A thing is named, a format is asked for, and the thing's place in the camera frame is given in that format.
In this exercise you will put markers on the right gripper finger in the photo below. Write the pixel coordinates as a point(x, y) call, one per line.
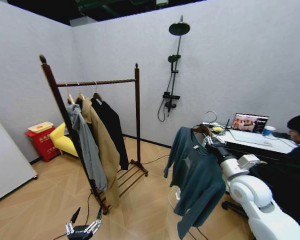
point(218, 140)
point(207, 140)

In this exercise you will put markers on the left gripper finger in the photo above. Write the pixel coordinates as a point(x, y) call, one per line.
point(95, 222)
point(72, 222)

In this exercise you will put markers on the wooden hanger with metal hook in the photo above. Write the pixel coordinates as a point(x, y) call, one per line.
point(205, 128)

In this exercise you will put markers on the teal long-sleeve garment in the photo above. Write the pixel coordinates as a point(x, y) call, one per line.
point(196, 180)

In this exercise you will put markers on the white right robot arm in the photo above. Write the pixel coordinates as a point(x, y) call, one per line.
point(255, 200)

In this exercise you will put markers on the grey hooded garment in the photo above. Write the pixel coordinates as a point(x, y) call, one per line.
point(88, 150)

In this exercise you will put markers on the black long-sleeve garment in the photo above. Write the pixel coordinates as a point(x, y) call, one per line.
point(113, 130)

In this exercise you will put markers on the dark wooden hanger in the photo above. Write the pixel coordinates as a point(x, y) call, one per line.
point(97, 95)

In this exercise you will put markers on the light wooden hanger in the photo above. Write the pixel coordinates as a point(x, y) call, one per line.
point(70, 98)
point(80, 96)

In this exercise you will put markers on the yellow-green round item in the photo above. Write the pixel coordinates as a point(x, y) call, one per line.
point(217, 129)

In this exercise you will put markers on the black pen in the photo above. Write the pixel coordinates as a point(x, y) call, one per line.
point(227, 123)

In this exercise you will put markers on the open laptop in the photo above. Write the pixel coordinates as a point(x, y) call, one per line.
point(250, 128)

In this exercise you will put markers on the white desk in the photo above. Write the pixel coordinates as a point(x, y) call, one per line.
point(255, 147)

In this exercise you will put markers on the white and blue cup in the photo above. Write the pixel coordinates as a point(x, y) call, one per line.
point(268, 130)

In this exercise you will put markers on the black office chair base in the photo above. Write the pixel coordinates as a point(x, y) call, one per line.
point(233, 208)

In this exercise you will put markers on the white power strip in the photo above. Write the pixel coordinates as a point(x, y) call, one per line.
point(178, 193)

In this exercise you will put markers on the black shower pipe with mixer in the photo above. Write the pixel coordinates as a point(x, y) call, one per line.
point(174, 82)

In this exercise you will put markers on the beige coat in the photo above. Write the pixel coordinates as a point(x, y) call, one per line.
point(103, 155)

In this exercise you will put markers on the person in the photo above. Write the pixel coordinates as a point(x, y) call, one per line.
point(287, 170)

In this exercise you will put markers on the dark wooden clothes rack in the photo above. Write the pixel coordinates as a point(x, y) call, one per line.
point(95, 140)

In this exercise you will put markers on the yellow chair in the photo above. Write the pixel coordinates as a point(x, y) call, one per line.
point(62, 140)

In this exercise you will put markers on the red fire equipment box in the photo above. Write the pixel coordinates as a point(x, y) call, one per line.
point(43, 143)

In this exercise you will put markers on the black hand shower head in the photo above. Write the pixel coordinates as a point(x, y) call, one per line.
point(171, 58)

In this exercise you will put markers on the white cabinet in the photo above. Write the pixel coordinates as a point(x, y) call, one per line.
point(7, 160)

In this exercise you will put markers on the black round overhead shower head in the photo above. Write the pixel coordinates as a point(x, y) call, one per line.
point(179, 28)

